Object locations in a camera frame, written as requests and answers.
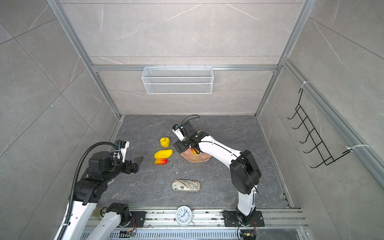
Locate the red yellow fake mango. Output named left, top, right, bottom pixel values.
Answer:
left=191, top=149, right=200, bottom=155
left=154, top=159, right=168, bottom=165

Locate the yellow fake apple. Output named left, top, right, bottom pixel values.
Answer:
left=160, top=137, right=171, bottom=148

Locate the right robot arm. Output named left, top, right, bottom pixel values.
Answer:
left=172, top=122, right=262, bottom=226

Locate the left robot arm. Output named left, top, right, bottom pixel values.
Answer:
left=55, top=151, right=144, bottom=240

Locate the pink scalloped fruit bowl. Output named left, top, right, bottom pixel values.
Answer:
left=181, top=130, right=212, bottom=163

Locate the white round clock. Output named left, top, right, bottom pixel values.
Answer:
left=176, top=206, right=193, bottom=227

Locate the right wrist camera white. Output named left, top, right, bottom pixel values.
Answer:
left=172, top=124, right=185, bottom=141

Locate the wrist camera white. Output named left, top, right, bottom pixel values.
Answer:
left=115, top=140, right=130, bottom=163
left=172, top=124, right=185, bottom=141

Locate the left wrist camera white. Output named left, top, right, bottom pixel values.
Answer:
left=115, top=140, right=130, bottom=163

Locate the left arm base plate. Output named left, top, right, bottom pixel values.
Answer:
left=100, top=210, right=147, bottom=228

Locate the white wire mesh basket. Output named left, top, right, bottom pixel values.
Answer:
left=142, top=67, right=214, bottom=95

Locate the black corrugated cable conduit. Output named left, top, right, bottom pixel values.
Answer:
left=56, top=141, right=118, bottom=240

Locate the aluminium front rail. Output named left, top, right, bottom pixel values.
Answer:
left=106, top=207, right=313, bottom=240

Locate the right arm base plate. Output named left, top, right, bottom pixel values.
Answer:
left=222, top=209, right=265, bottom=227

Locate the black wire hook rack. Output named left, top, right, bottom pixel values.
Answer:
left=287, top=89, right=353, bottom=169

